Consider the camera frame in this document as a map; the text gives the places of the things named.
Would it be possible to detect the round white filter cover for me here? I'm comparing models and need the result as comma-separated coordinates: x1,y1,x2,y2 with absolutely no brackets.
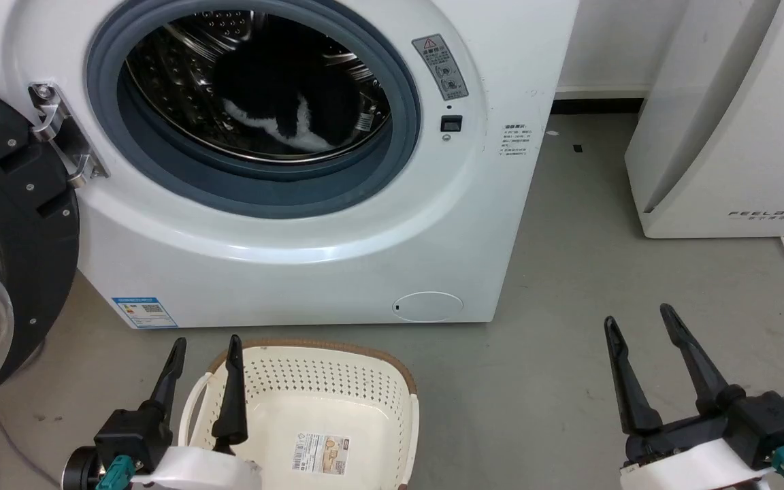
392,291,464,323

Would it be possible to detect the white barcode label sticker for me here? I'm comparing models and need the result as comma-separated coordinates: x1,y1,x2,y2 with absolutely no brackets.
291,432,351,476

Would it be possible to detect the black and white garment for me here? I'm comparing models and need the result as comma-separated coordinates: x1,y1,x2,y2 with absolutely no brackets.
211,33,367,154

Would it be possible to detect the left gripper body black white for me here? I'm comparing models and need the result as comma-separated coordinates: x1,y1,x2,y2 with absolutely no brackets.
61,408,265,490

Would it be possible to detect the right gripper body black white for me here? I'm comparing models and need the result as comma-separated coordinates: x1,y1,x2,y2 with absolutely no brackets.
619,392,784,490

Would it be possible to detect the teal left gripper connector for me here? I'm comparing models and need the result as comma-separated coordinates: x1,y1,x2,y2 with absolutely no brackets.
95,456,135,490

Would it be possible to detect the black wall baseboard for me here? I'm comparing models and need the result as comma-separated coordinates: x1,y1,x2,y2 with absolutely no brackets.
553,98,645,115

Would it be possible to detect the perforated steel washer drum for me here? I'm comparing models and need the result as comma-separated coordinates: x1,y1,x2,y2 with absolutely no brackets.
125,10,393,165

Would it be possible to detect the cream perforated laundry basket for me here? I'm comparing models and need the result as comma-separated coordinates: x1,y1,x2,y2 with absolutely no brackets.
178,339,421,490

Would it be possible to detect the silver metal door hinge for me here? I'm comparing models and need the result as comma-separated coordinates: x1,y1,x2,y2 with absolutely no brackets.
28,82,110,189

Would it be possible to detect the blue energy label sticker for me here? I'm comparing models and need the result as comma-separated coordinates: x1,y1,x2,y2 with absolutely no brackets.
111,297,179,329

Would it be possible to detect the black round washing machine door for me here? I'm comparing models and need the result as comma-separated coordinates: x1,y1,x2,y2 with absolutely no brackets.
0,75,82,419

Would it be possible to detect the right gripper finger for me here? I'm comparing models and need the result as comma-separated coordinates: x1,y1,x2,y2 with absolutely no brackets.
604,316,665,437
659,304,747,417

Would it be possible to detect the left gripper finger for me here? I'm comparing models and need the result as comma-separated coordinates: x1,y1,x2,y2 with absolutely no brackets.
139,338,187,444
211,334,250,456

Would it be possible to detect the grey rubber door gasket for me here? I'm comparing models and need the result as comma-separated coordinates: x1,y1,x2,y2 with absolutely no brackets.
86,0,423,220

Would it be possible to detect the grey warning sticker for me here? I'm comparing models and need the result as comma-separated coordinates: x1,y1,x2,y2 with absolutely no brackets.
412,33,470,102

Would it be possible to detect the white FEELBIRD appliance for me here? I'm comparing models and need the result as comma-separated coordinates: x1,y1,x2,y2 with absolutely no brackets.
624,0,784,240

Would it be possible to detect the white front-load washing machine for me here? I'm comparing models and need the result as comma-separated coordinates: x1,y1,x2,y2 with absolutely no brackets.
0,0,580,331

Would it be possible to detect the small printed text sticker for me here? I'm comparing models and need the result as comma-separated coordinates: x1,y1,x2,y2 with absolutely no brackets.
500,123,533,158

